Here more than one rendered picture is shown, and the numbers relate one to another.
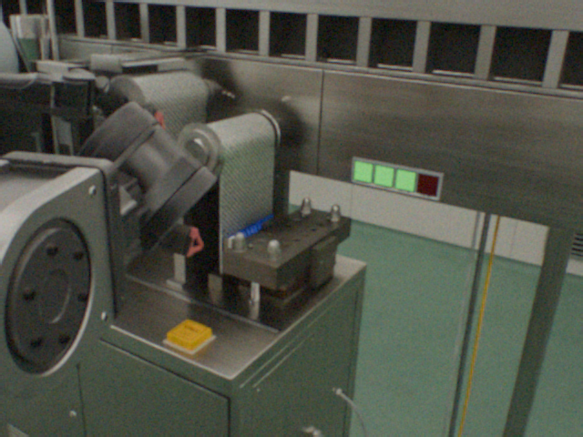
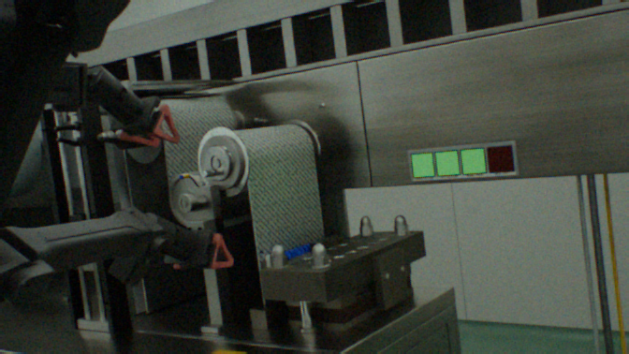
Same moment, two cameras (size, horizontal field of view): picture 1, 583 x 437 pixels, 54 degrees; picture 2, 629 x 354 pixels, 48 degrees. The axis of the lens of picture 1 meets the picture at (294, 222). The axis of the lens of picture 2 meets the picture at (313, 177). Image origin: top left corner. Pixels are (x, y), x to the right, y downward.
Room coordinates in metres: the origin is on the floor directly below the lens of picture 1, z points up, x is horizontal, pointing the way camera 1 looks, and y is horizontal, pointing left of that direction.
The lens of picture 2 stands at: (-0.09, -0.12, 1.30)
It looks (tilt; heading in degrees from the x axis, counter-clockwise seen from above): 4 degrees down; 7
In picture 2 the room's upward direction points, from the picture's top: 7 degrees counter-clockwise
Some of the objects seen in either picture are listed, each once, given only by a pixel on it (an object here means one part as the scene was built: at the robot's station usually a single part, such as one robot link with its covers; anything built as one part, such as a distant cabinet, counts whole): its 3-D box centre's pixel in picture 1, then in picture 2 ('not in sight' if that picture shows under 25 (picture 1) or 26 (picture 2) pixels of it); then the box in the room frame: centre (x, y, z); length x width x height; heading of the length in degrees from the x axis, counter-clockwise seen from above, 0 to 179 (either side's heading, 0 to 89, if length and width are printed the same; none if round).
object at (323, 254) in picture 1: (323, 261); (391, 277); (1.37, -0.08, 0.96); 0.10 x 0.03 x 0.11; 150
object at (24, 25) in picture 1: (36, 25); not in sight; (1.81, 0.81, 1.50); 0.14 x 0.14 x 0.06
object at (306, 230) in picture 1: (291, 242); (348, 262); (1.41, 0.00, 1.00); 0.40 x 0.16 x 0.06; 150
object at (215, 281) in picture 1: (247, 262); (299, 301); (1.43, 0.13, 0.92); 0.28 x 0.04 x 0.04; 150
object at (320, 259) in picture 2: (273, 248); (319, 255); (1.24, 0.05, 1.05); 0.04 x 0.04 x 0.04
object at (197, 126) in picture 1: (199, 153); (223, 162); (1.36, 0.24, 1.25); 0.15 x 0.01 x 0.15; 60
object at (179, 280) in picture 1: (179, 229); (209, 258); (1.34, 0.29, 1.05); 0.06 x 0.05 x 0.31; 150
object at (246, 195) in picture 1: (248, 198); (288, 215); (1.43, 0.13, 1.11); 0.23 x 0.01 x 0.18; 150
